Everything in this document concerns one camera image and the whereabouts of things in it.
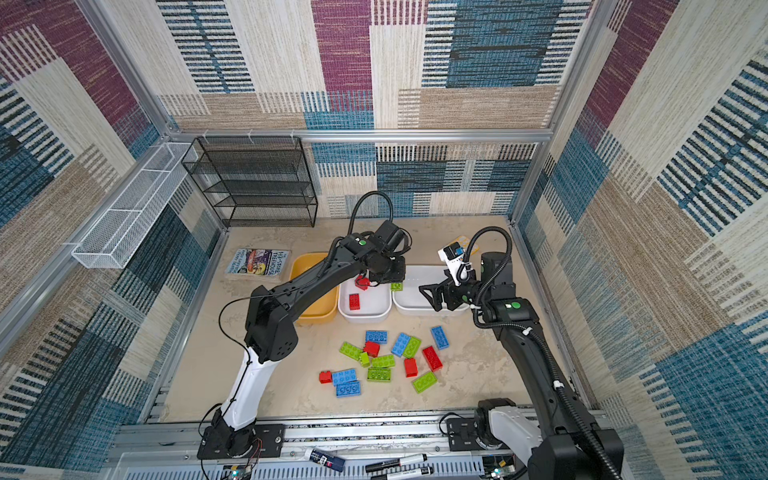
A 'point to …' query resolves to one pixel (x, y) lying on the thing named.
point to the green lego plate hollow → (379, 375)
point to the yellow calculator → (464, 243)
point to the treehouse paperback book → (261, 262)
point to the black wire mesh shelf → (254, 181)
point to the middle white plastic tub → (376, 302)
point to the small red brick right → (410, 367)
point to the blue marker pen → (323, 459)
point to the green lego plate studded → (383, 361)
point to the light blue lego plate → (401, 343)
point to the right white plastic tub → (412, 302)
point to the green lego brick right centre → (412, 347)
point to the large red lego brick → (371, 348)
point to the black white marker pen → (405, 474)
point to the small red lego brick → (325, 377)
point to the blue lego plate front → (348, 389)
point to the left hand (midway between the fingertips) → (405, 273)
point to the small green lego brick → (364, 359)
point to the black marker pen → (374, 467)
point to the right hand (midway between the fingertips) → (436, 283)
